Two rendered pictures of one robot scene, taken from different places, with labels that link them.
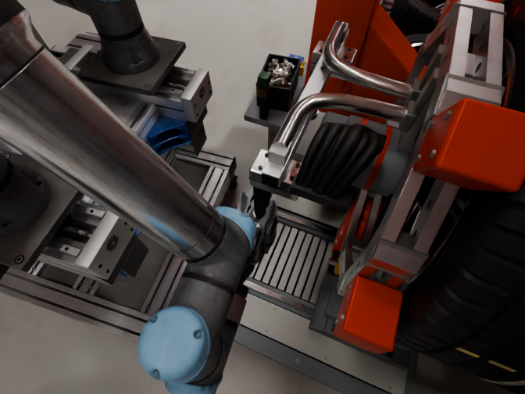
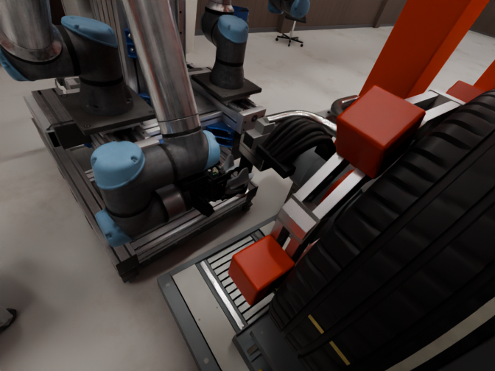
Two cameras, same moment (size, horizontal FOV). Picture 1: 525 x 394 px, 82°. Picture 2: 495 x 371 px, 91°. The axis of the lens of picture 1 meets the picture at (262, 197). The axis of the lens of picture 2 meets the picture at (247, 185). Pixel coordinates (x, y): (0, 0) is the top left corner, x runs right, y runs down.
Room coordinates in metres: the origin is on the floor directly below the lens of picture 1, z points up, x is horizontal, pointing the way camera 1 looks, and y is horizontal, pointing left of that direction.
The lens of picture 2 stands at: (-0.15, -0.19, 1.26)
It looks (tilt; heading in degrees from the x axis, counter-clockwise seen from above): 44 degrees down; 21
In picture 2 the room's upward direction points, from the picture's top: 14 degrees clockwise
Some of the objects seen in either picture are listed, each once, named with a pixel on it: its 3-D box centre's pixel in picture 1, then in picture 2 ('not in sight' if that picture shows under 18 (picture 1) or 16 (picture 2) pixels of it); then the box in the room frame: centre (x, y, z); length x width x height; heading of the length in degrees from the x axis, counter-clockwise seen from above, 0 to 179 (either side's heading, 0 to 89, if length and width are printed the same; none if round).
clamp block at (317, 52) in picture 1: (333, 59); not in sight; (0.61, -0.16, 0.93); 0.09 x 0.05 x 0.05; 67
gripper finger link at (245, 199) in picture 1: (244, 202); (229, 163); (0.28, 0.04, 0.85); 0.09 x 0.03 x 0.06; 171
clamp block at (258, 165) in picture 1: (278, 174); (258, 149); (0.30, -0.03, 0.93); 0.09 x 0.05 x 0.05; 67
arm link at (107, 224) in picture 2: (201, 354); (132, 217); (0.02, 0.09, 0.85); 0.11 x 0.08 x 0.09; 163
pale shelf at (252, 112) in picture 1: (280, 90); not in sight; (1.09, -0.08, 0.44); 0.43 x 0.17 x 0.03; 157
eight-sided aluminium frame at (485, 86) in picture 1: (398, 165); (353, 203); (0.37, -0.28, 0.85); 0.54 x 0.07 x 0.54; 157
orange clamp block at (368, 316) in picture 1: (366, 313); (260, 268); (0.08, -0.17, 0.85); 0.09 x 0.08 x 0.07; 157
